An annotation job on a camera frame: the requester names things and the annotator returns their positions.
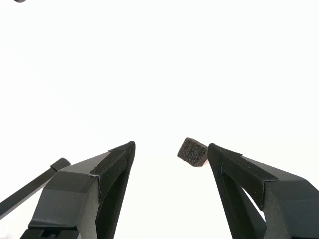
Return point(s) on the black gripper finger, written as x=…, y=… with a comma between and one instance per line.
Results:
x=74, y=199
x=286, y=206

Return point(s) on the black foam box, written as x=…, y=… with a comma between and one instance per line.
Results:
x=192, y=152

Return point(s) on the black flat bar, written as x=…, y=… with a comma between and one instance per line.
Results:
x=27, y=190

